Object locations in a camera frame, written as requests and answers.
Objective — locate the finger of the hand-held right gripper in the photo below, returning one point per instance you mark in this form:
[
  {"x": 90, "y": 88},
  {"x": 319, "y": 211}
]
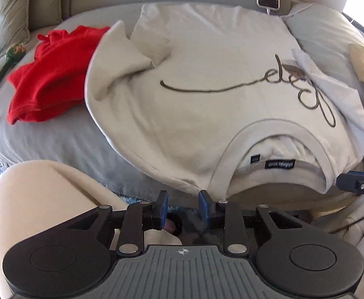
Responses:
[{"x": 353, "y": 183}]

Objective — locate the person's leg in cream pants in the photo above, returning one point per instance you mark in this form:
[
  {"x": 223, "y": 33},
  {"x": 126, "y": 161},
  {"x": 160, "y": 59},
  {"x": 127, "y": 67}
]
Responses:
[{"x": 45, "y": 193}]

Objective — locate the grey pillow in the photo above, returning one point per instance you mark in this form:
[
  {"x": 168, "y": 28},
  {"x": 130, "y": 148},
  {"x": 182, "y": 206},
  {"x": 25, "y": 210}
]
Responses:
[{"x": 322, "y": 34}]

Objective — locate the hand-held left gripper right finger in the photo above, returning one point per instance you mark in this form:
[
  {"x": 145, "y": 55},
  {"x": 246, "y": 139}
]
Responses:
[{"x": 204, "y": 210}]

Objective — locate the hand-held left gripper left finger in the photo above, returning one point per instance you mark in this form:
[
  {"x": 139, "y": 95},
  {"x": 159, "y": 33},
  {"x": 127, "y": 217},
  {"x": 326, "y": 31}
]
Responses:
[{"x": 162, "y": 211}]

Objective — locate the red garment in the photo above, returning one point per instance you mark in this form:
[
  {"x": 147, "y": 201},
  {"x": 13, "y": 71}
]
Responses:
[{"x": 49, "y": 78}]

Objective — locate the grey bed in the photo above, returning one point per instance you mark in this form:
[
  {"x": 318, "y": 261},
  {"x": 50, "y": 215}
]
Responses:
[{"x": 45, "y": 140}]

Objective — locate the green crochet flower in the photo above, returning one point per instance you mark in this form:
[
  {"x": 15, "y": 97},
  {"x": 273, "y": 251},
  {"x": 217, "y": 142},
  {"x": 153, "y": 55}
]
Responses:
[{"x": 1, "y": 71}]

